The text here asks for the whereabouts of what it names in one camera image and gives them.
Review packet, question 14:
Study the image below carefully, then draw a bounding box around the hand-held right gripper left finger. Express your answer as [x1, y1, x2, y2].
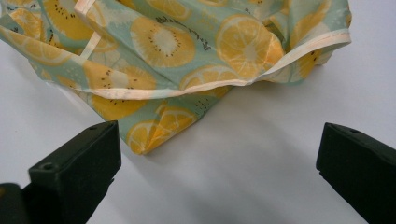
[21, 119, 122, 224]

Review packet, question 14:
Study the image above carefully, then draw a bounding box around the fruit-print green cloth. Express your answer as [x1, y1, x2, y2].
[0, 0, 353, 156]

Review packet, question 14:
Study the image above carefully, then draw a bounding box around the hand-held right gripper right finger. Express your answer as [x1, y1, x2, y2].
[316, 121, 396, 224]

